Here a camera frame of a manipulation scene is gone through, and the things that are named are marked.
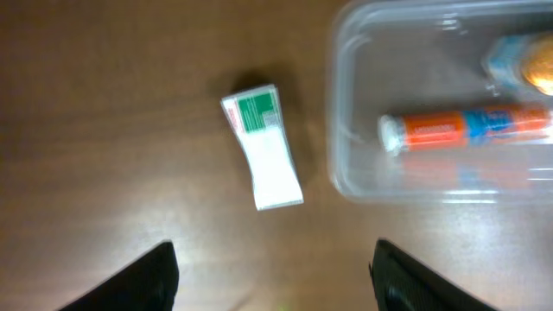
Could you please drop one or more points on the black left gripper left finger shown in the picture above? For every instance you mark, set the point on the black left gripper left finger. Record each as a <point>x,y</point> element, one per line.
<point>148,284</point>

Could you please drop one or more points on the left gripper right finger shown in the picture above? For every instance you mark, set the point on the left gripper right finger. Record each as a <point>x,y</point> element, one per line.
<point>402,283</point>

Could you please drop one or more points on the orange tablet tube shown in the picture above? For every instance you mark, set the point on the orange tablet tube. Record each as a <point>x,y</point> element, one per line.
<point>474,127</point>

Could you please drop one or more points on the white green medicine box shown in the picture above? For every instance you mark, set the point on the white green medicine box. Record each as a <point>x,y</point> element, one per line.
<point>256,118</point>

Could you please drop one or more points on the small gold lid jar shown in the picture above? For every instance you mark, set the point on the small gold lid jar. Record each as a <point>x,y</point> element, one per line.
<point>522,62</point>

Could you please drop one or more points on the clear plastic container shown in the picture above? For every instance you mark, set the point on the clear plastic container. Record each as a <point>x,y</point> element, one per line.
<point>415,57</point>

